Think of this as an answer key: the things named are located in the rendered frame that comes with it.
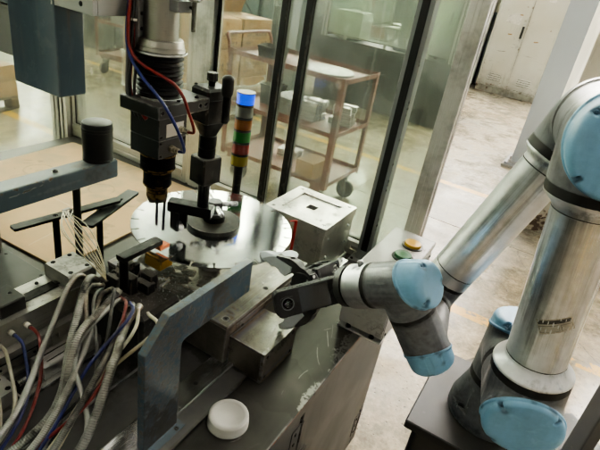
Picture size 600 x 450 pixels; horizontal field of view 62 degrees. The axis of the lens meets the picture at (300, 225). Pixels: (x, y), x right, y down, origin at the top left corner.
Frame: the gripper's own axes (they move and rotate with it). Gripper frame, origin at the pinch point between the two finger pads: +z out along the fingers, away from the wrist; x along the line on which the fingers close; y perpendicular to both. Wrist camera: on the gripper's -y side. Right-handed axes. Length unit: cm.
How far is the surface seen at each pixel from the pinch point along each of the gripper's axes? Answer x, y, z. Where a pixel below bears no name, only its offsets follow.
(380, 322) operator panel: -14.5, 21.6, -8.2
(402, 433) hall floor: -80, 75, 38
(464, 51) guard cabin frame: 38, 50, -26
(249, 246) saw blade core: 9.0, 0.7, 2.5
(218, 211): 17.3, -1.3, 6.7
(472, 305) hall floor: -68, 177, 55
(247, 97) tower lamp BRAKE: 41.5, 22.3, 16.0
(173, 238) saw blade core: 14.3, -10.0, 11.1
